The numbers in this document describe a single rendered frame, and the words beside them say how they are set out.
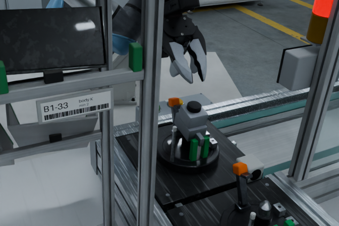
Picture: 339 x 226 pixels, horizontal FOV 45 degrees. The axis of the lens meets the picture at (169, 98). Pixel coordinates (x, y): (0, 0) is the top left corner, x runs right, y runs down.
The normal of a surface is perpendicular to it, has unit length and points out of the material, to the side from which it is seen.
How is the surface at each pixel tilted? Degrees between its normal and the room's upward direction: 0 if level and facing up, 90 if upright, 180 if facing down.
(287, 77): 90
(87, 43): 65
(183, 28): 35
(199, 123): 98
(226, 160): 0
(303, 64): 90
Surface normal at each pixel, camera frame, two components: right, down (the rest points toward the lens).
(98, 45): 0.29, 0.07
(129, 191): 0.06, -0.87
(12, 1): 0.48, 0.46
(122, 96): 0.12, 0.50
